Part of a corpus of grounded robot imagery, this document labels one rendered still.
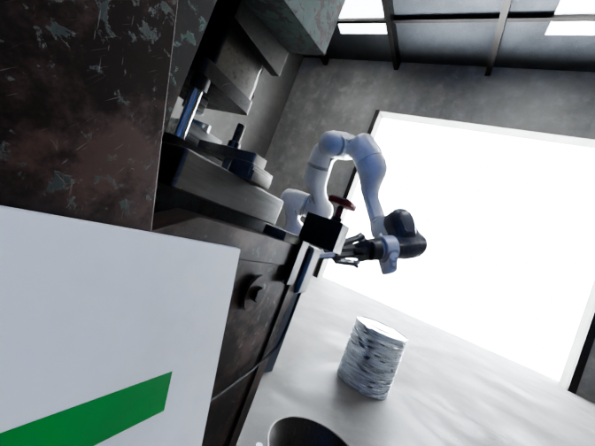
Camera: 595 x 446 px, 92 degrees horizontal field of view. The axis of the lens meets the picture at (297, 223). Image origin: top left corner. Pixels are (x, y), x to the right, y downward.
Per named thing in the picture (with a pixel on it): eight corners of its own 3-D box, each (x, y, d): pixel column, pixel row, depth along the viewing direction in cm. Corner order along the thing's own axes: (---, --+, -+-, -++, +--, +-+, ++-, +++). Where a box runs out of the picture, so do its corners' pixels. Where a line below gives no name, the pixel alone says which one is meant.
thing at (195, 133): (172, 147, 72) (179, 130, 72) (214, 159, 65) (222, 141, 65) (139, 130, 64) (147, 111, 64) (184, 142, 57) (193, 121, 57)
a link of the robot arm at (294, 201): (268, 234, 143) (286, 187, 143) (304, 247, 140) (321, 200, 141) (264, 233, 132) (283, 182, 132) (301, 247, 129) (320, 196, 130)
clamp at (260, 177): (206, 170, 63) (224, 126, 63) (268, 189, 55) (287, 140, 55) (186, 159, 57) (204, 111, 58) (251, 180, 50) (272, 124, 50)
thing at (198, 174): (156, 180, 87) (163, 161, 87) (275, 226, 67) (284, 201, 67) (34, 134, 60) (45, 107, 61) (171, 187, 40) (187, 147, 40)
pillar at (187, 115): (179, 140, 56) (204, 73, 57) (186, 142, 55) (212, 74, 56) (169, 134, 54) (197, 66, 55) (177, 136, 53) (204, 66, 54)
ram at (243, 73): (215, 107, 79) (254, 9, 80) (258, 114, 72) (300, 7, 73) (164, 65, 64) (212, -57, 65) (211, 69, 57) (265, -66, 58)
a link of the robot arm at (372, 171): (389, 150, 107) (425, 227, 100) (364, 174, 124) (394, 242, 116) (364, 155, 103) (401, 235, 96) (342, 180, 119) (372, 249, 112)
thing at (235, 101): (188, 114, 75) (196, 95, 76) (245, 126, 66) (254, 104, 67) (131, 75, 61) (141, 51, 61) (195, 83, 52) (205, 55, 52)
